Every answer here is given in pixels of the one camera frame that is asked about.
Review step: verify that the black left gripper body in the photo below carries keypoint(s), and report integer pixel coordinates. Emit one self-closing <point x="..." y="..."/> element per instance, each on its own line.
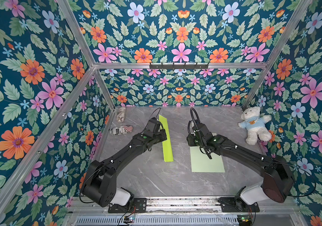
<point x="158" y="138"/>

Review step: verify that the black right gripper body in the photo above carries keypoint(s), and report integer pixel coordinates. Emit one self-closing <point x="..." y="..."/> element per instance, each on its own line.
<point x="193" y="140"/>

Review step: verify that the pale green paper sheet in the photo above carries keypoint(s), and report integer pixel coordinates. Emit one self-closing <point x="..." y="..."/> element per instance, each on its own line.
<point x="200" y="163"/>

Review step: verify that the bright lime green paper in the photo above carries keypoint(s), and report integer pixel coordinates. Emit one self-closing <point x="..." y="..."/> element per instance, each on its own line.
<point x="166" y="145"/>

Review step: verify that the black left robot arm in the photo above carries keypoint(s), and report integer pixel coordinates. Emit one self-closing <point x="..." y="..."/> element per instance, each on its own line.
<point x="100" y="183"/>

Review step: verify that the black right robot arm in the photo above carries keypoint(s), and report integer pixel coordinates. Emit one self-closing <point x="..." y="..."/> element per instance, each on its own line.
<point x="278" y="179"/>

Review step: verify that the white teddy bear blue shirt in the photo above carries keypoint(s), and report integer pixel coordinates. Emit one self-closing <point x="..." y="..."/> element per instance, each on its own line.
<point x="255" y="125"/>

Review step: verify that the left small circuit board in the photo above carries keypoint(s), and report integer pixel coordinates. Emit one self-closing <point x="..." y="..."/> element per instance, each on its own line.
<point x="129" y="220"/>

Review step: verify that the small circuit board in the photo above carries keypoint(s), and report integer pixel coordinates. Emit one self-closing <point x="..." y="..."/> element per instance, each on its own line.
<point x="129" y="220"/>
<point x="244" y="220"/>

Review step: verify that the right small circuit board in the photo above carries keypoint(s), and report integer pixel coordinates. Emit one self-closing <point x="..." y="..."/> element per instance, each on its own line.
<point x="244" y="220"/>

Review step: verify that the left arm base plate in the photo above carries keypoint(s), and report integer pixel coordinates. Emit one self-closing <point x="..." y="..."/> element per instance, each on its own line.
<point x="137" y="205"/>

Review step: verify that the black hook rail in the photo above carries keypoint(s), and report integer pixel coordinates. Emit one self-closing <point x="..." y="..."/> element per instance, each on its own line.
<point x="173" y="66"/>

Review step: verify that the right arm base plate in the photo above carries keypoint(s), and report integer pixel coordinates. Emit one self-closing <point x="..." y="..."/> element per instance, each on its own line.
<point x="231" y="204"/>

